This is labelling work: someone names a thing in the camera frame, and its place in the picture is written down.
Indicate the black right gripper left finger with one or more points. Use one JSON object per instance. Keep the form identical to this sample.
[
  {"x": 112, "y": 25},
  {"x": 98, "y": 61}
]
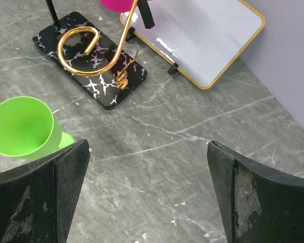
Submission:
[{"x": 38, "y": 199}]

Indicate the gold framed mirror tray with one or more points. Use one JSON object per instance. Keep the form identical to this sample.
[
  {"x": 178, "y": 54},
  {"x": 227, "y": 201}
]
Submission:
[{"x": 200, "y": 39}]

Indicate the green plastic wine glass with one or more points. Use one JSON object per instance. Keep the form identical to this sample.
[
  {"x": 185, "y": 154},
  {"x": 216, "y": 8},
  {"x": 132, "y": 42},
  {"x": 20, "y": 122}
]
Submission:
[{"x": 29, "y": 129}]

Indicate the pink plastic wine glass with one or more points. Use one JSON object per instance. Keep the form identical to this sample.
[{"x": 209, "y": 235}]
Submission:
[{"x": 119, "y": 6}]

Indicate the gold wire wine glass rack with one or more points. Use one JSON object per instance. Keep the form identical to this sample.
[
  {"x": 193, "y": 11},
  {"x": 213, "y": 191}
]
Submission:
[{"x": 91, "y": 58}]

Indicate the clear tumbler glass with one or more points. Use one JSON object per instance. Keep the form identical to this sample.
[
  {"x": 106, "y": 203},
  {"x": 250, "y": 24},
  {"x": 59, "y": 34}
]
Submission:
[{"x": 146, "y": 235}]

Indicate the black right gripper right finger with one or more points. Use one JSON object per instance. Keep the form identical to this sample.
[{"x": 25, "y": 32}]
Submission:
[{"x": 257, "y": 203}]

